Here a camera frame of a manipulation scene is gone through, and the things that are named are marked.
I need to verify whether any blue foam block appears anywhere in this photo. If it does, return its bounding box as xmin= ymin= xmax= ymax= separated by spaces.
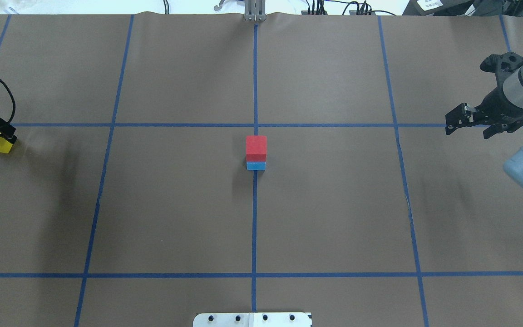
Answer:
xmin=246 ymin=161 xmax=267 ymax=171

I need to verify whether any red foam block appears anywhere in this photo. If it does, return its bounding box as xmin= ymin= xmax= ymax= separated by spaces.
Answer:
xmin=246 ymin=135 xmax=268 ymax=162

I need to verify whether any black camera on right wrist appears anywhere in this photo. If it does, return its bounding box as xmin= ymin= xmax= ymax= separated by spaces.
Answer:
xmin=479 ymin=51 xmax=523 ymax=75

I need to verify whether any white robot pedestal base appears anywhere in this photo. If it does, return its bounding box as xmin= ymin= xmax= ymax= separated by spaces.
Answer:
xmin=192 ymin=312 xmax=313 ymax=327

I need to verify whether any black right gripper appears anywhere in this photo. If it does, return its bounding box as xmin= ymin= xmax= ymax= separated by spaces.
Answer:
xmin=445 ymin=89 xmax=523 ymax=139

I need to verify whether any aluminium frame post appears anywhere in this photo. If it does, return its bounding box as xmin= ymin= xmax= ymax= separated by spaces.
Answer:
xmin=243 ymin=0 xmax=267 ymax=22

